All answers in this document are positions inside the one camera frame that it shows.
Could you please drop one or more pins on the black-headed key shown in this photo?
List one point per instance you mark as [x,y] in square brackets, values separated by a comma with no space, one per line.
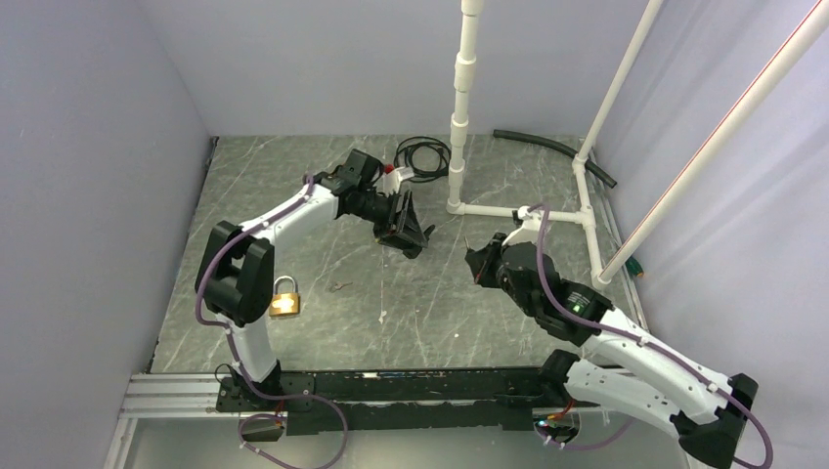
[469,245]

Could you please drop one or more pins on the green orange screwdriver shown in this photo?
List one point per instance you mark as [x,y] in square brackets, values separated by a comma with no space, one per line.
[634,268]

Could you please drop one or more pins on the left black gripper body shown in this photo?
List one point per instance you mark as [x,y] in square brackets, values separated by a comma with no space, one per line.
[377,210]

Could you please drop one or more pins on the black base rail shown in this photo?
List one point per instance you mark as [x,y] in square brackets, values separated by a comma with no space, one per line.
[360,400]

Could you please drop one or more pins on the brass padlock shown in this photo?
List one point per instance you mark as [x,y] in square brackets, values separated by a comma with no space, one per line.
[285,301]

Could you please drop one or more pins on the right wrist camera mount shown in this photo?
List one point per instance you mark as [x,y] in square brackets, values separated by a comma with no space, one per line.
[528,222]

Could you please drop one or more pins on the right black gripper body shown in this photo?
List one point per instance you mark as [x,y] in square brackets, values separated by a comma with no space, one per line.
[492,273]

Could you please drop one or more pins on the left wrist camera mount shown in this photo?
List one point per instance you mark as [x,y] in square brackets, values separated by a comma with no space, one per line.
[393,178]

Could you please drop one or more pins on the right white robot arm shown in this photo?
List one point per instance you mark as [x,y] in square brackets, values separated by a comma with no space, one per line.
[704,410]

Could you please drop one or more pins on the black padlock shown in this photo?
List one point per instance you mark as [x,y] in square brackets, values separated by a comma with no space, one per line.
[419,236]

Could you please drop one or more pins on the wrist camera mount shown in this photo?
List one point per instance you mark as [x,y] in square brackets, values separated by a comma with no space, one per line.
[393,178]
[528,222]

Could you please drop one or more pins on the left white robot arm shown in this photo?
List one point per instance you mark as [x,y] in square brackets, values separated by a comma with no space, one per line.
[236,282]

